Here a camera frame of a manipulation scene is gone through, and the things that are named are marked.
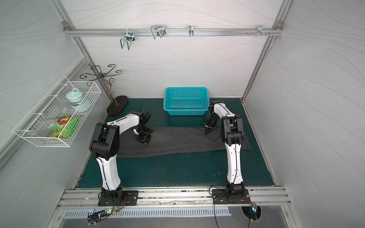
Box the dark grey long pants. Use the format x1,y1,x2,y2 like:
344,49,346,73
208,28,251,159
116,126,252,159

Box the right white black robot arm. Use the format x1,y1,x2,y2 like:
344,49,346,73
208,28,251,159
203,101,245,199

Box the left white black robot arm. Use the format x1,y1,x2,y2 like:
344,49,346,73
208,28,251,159
89,110,153,201

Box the ornate metal hook stand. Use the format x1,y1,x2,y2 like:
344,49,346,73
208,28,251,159
79,64,129,116

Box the teal plastic basket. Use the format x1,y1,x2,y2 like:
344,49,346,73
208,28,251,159
163,87,210,116

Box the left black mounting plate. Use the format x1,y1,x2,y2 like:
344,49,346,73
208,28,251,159
98,191,139,207

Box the black mounting plate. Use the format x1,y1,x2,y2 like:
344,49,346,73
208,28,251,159
212,189,251,205
98,191,139,207

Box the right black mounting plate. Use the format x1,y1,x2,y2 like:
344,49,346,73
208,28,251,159
212,189,251,205

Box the pale green lidded jar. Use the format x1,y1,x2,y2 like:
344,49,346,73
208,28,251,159
66,88,84,106

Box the colourful snack packet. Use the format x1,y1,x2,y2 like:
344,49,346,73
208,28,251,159
47,116,80,139

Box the small metal clip hook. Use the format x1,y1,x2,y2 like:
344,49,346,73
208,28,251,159
188,25,194,37

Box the metal double hook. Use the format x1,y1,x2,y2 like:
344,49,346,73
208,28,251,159
120,31,135,50

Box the right circuit board in hole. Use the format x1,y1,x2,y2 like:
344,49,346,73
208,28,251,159
242,203,262,221

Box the clear plastic bag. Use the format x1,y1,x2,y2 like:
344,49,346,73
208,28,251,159
31,103,75,137

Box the metal loop hook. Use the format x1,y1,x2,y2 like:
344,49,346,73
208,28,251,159
150,25,166,40

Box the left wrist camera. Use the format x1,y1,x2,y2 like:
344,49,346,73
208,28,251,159
140,109,151,124

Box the white slotted cable duct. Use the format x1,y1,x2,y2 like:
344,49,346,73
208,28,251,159
63,207,232,219

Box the white wire wall basket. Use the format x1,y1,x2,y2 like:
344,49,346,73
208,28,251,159
12,76,101,147

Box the left circuit board with wires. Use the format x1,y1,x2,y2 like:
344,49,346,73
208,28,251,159
86,208,120,225

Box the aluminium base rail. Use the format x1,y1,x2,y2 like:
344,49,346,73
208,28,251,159
57,186,291,210

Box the metal bracket hook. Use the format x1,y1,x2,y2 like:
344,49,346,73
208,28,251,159
247,25,273,37

